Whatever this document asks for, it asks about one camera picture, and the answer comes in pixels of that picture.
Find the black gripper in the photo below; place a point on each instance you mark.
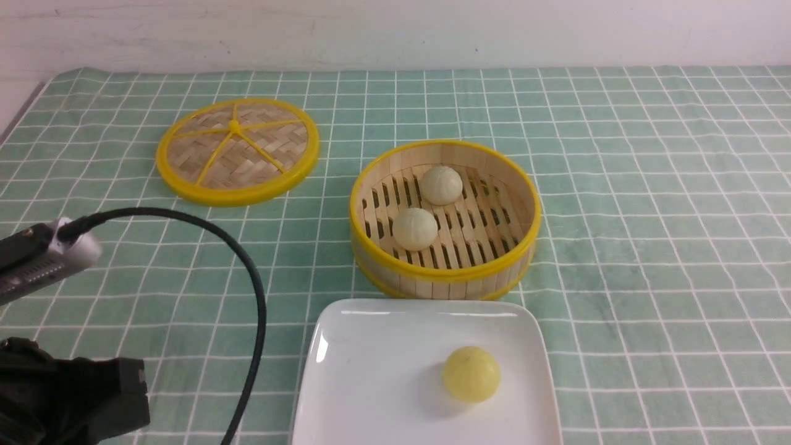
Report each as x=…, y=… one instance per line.
x=79, y=401

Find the white steamed bun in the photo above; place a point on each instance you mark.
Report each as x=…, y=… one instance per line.
x=415, y=229
x=441, y=185

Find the yellow steamed bun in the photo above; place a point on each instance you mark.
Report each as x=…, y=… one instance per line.
x=471, y=374

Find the white square plate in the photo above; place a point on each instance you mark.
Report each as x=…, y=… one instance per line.
x=373, y=375

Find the yellow-rimmed bamboo steamer lid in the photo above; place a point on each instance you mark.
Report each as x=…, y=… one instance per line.
x=238, y=153

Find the yellow-rimmed bamboo steamer basket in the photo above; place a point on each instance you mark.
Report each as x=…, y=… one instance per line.
x=486, y=238

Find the green checkered tablecloth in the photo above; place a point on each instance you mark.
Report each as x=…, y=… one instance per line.
x=661, y=277

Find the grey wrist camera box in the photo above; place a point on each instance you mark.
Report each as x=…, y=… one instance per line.
x=36, y=257

